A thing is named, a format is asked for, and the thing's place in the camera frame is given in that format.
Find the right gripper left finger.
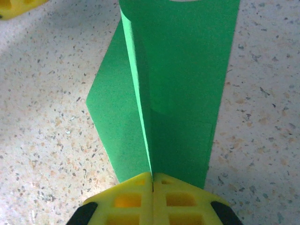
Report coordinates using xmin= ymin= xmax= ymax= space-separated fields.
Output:
xmin=67 ymin=172 xmax=153 ymax=225

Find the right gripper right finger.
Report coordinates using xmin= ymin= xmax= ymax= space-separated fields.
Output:
xmin=152 ymin=172 xmax=243 ymax=225

